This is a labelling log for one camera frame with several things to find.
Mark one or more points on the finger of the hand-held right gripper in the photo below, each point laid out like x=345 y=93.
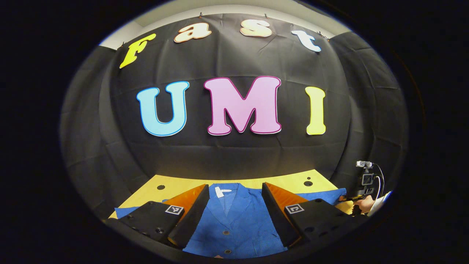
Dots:
x=350 y=198

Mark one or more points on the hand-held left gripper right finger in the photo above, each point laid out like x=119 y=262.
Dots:
x=276 y=216

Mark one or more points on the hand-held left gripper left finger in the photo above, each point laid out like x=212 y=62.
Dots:
x=190 y=220

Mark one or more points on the blue button-up jacket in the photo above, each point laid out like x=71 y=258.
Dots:
x=238 y=220

